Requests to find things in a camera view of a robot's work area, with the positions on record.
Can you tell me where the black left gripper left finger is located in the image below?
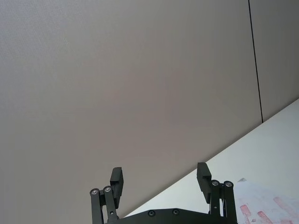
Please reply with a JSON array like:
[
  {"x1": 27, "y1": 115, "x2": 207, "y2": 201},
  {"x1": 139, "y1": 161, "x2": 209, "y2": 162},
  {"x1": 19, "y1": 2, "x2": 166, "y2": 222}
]
[{"x1": 89, "y1": 167, "x2": 125, "y2": 224}]

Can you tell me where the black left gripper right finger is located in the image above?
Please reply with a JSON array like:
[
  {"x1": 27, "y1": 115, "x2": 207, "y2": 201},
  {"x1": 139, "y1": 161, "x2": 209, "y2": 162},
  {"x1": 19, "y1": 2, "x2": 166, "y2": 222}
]
[{"x1": 196, "y1": 162, "x2": 238, "y2": 224}]

